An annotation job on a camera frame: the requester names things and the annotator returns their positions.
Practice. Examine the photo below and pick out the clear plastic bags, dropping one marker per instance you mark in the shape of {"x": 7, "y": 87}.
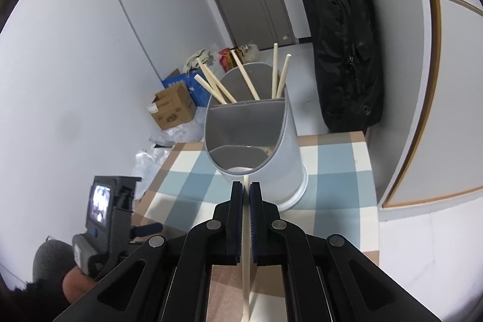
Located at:
{"x": 162, "y": 148}

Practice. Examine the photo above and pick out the person's leg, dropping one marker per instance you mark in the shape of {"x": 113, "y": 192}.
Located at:
{"x": 51, "y": 261}

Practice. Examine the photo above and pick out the white cloth bundle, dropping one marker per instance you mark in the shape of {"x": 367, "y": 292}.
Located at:
{"x": 200, "y": 60}

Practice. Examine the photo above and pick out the white and grey utensil holder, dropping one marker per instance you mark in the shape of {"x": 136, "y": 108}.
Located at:
{"x": 279, "y": 163}

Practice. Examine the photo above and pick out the blue box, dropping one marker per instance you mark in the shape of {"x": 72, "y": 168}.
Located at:
{"x": 188, "y": 88}

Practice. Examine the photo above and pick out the red snack bag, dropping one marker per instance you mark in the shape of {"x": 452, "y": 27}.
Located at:
{"x": 225, "y": 60}

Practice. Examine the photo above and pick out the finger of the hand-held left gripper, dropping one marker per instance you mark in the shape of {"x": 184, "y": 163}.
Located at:
{"x": 149, "y": 228}

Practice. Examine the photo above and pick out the person's left hand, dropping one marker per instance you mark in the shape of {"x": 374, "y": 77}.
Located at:
{"x": 77, "y": 286}

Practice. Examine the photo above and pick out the cardboard box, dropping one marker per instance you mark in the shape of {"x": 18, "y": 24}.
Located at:
{"x": 171, "y": 107}

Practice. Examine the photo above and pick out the checked tablecloth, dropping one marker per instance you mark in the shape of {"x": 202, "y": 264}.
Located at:
{"x": 332, "y": 171}

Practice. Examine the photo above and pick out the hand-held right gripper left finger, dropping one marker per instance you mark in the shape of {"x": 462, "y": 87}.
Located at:
{"x": 237, "y": 224}

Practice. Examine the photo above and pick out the black bag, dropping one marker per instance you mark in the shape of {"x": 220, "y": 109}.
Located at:
{"x": 339, "y": 54}

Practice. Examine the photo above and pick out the white panel with wooden trim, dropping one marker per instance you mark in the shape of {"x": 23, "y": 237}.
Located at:
{"x": 445, "y": 99}

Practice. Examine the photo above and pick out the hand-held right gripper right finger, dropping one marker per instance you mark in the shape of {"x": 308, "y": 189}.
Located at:
{"x": 255, "y": 224}

